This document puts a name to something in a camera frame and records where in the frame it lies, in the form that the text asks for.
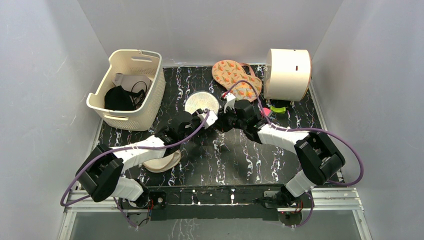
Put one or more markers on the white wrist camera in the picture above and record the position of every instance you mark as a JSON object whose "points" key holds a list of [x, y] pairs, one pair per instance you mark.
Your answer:
{"points": [[230, 100], [207, 117]]}

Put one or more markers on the floral orange mesh laundry bag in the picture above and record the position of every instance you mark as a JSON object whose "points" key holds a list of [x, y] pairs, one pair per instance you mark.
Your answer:
{"points": [[228, 72]]}

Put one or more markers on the black bra in basket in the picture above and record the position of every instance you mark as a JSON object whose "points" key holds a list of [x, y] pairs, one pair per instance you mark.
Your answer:
{"points": [[119, 99]]}

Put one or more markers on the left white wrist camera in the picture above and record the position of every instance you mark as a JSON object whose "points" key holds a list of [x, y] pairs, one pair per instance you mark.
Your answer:
{"points": [[207, 117]]}

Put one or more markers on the cream cylindrical drum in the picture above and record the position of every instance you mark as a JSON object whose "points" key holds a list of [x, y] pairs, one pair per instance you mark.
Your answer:
{"points": [[287, 74]]}

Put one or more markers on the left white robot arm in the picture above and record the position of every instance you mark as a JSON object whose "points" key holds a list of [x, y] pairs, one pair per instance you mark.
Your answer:
{"points": [[101, 173]]}

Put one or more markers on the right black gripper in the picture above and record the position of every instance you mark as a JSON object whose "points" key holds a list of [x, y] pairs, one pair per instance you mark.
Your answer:
{"points": [[224, 117]]}

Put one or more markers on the white blue-trimmed mesh laundry bag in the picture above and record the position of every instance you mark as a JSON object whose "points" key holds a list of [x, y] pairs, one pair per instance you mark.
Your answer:
{"points": [[201, 100]]}

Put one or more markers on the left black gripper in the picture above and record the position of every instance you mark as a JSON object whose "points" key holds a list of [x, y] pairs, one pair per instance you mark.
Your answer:
{"points": [[196, 119]]}

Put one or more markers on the green clip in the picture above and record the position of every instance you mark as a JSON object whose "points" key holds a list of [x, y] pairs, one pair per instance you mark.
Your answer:
{"points": [[278, 110]]}

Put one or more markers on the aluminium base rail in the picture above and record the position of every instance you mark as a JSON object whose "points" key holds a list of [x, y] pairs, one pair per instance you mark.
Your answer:
{"points": [[325, 199]]}

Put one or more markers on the cream round mesh laundry bag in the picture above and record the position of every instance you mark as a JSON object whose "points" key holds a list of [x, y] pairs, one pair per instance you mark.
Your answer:
{"points": [[164, 164]]}

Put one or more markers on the pink block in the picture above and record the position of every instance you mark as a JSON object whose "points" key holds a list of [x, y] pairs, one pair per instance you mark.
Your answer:
{"points": [[266, 112]]}

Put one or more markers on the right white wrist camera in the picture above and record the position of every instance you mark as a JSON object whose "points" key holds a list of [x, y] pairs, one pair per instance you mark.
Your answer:
{"points": [[230, 100]]}

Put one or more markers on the grey garment in basket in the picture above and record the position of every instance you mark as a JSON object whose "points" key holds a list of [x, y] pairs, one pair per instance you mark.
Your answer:
{"points": [[135, 85]]}

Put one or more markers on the cream perforated laundry basket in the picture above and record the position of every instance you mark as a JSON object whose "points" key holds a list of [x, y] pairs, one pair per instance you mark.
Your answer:
{"points": [[132, 62]]}

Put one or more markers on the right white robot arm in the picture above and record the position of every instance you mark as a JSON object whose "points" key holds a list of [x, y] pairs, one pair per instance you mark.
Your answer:
{"points": [[318, 156]]}

